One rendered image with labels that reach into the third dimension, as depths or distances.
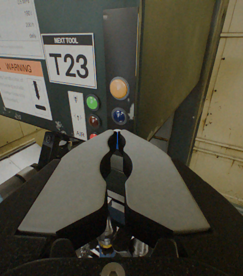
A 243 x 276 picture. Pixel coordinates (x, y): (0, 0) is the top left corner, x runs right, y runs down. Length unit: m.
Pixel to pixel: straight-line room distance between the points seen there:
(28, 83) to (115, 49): 0.20
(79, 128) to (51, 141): 0.24
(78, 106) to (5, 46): 0.18
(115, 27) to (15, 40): 0.20
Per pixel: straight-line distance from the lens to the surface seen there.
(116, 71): 0.24
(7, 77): 0.44
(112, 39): 0.24
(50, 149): 0.56
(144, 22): 0.24
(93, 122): 0.28
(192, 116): 0.95
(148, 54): 0.25
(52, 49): 0.31
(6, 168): 1.68
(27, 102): 0.41
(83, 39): 0.27
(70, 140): 0.58
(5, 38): 0.41
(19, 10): 0.36
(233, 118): 1.32
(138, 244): 0.52
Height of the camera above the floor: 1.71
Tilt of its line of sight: 29 degrees down
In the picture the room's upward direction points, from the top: straight up
